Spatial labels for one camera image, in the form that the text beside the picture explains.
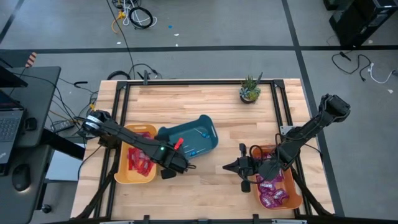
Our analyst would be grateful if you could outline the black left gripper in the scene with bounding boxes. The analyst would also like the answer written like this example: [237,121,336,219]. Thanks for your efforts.
[156,144,197,180]

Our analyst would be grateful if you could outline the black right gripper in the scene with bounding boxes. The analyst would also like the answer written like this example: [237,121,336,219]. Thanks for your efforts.
[222,142,262,193]

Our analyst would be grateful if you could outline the teal plastic bin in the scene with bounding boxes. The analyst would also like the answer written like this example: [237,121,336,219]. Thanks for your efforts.
[155,114,220,161]

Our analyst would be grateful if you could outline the red Twizzlers candy pack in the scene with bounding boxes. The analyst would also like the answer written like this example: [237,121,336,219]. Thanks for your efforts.
[136,164,152,178]
[127,147,139,162]
[144,160,157,175]

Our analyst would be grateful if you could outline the yellow plastic bin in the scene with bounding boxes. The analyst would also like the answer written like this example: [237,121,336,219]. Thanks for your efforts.
[114,123,159,185]

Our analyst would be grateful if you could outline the orange plastic bin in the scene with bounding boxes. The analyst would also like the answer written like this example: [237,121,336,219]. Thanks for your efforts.
[251,144,304,211]

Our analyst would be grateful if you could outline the potted succulent plant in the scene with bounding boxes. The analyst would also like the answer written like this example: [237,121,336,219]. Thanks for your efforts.
[238,72,264,105]

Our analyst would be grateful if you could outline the light grey box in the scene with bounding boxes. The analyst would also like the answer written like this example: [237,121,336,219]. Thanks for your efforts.
[45,142,86,182]

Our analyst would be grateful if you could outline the black power adapter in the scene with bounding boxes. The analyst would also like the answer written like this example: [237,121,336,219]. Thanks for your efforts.
[50,120,75,133]

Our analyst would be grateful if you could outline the black desk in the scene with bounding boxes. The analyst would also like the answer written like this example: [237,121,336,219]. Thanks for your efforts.
[0,66,62,224]

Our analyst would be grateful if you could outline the black mouse with light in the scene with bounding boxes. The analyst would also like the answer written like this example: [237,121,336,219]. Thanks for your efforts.
[11,163,32,193]

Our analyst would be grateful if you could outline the dark laptop computer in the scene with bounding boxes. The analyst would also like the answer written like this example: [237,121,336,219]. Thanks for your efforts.
[0,65,29,166]

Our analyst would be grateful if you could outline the orange black striped object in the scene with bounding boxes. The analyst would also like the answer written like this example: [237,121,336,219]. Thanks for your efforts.
[24,52,39,68]

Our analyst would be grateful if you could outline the black equipment cabinet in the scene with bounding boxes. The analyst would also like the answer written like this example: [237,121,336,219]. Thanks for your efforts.
[322,0,398,49]

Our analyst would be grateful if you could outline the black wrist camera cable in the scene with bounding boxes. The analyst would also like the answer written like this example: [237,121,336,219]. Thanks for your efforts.
[241,144,266,185]

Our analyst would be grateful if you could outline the black cable bundle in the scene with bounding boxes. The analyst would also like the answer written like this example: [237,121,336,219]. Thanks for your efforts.
[128,63,163,80]
[18,71,100,125]

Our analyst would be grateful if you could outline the black cable loop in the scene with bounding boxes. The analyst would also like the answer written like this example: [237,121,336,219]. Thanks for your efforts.
[106,70,132,81]

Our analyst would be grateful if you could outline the long black cable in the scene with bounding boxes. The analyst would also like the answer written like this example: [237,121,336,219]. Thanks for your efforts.
[105,0,137,80]

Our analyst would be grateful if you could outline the black cable with plug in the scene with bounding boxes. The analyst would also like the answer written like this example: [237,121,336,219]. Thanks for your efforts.
[331,51,373,82]

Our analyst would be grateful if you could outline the tangled white cable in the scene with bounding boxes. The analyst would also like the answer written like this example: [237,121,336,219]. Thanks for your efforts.
[122,0,159,27]

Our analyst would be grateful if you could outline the coiled black cable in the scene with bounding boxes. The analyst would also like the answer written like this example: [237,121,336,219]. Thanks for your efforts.
[128,6,155,30]

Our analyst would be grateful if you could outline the yellow cable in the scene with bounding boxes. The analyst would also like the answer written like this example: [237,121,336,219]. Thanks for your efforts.
[111,11,127,34]

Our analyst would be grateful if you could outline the short white cable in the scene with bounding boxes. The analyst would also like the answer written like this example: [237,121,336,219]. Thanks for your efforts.
[368,63,395,85]

